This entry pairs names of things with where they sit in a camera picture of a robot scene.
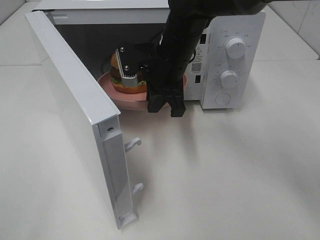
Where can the white microwave oven body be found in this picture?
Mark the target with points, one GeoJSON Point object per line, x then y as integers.
{"type": "Point", "coordinates": [80, 36]}

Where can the white microwave door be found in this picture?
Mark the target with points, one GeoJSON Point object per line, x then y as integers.
{"type": "Point", "coordinates": [90, 116]}

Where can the round white door release button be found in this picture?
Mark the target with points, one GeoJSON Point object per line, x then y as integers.
{"type": "Point", "coordinates": [223, 99]}

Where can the white warning label sticker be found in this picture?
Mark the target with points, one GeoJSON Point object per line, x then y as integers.
{"type": "Point", "coordinates": [196, 64]}

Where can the burger with lettuce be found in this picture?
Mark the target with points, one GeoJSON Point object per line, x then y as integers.
{"type": "Point", "coordinates": [117, 81]}

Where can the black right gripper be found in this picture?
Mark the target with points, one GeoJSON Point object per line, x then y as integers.
{"type": "Point", "coordinates": [164, 79]}

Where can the pink round plate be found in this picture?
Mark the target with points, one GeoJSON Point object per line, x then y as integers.
{"type": "Point", "coordinates": [127, 101]}

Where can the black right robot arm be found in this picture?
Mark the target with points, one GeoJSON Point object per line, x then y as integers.
{"type": "Point", "coordinates": [190, 27]}

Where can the white microwave knob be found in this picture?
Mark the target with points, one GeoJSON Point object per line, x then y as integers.
{"type": "Point", "coordinates": [235, 47]}
{"type": "Point", "coordinates": [228, 79]}

